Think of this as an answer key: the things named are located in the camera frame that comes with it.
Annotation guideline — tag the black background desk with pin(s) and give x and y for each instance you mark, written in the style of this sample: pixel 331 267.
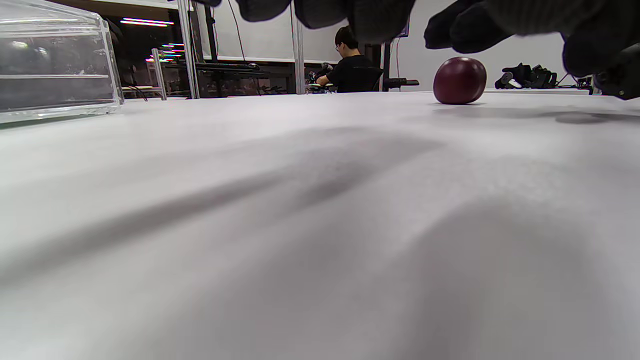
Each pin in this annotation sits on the black background desk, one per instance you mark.
pixel 227 67

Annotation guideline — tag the dark red plum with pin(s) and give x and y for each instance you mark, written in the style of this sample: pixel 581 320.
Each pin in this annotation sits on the dark red plum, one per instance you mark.
pixel 459 81

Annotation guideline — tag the person's left hand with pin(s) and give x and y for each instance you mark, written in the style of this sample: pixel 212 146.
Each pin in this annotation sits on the person's left hand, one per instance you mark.
pixel 530 20

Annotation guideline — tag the black office chair armrest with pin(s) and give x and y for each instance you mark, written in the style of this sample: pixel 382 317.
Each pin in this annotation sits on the black office chair armrest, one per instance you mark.
pixel 400 82

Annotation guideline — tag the tall metal frame post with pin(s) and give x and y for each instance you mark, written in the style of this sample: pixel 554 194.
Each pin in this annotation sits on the tall metal frame post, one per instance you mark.
pixel 298 60
pixel 188 50

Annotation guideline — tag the clear acrylic drawer organizer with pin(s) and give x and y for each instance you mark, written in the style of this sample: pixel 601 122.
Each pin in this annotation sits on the clear acrylic drawer organizer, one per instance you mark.
pixel 55 65

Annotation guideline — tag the short metal post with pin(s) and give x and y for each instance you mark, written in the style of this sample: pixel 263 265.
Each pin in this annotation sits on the short metal post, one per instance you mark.
pixel 159 75

